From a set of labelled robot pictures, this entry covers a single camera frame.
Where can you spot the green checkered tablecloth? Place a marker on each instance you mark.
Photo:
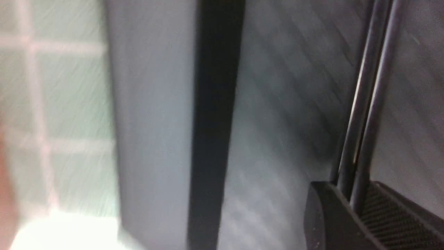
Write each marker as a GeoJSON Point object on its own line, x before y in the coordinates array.
{"type": "Point", "coordinates": [57, 122]}

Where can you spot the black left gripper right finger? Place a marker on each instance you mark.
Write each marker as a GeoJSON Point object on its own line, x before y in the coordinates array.
{"type": "Point", "coordinates": [399, 223]}

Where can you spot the black plastic tray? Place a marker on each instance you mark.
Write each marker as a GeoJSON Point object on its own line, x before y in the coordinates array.
{"type": "Point", "coordinates": [227, 110]}

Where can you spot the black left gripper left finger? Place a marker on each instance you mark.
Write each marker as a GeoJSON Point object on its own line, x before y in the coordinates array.
{"type": "Point", "coordinates": [330, 224]}

